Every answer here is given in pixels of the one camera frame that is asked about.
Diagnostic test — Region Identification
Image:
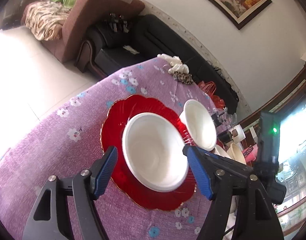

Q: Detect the black phone stand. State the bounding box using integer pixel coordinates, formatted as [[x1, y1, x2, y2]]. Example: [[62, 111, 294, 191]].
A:
[[242, 146, 254, 158]]

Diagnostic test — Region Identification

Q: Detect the purple floral tablecloth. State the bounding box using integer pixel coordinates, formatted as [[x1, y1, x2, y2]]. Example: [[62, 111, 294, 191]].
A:
[[0, 58, 214, 239]]

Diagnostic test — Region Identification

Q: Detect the red plastic bag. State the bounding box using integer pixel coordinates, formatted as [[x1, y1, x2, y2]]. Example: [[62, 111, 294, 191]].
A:
[[197, 81, 226, 109]]

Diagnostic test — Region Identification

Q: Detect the cream plastic bowl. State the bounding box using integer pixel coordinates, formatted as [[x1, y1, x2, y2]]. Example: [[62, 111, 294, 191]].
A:
[[227, 143, 246, 165]]

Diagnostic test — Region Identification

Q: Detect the white cloth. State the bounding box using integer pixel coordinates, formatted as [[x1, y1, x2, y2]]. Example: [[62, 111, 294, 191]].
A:
[[157, 54, 189, 74]]

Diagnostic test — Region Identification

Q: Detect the white plastic jar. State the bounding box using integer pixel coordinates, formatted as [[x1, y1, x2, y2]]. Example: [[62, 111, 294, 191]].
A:
[[230, 125, 246, 144]]

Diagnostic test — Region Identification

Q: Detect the white foam bowl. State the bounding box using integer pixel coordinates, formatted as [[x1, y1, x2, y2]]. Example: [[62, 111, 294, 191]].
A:
[[180, 99, 217, 151], [122, 112, 189, 192], [214, 145, 231, 159]]

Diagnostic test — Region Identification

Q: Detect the maroon armchair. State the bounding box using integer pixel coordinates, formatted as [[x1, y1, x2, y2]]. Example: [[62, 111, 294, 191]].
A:
[[21, 0, 146, 64]]

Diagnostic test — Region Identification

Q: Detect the patterned blanket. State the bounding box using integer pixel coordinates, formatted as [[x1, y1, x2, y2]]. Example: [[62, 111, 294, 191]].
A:
[[24, 0, 71, 41]]

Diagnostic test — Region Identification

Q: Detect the black sofa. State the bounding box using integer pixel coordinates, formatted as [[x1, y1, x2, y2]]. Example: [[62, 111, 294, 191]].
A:
[[75, 15, 239, 114]]

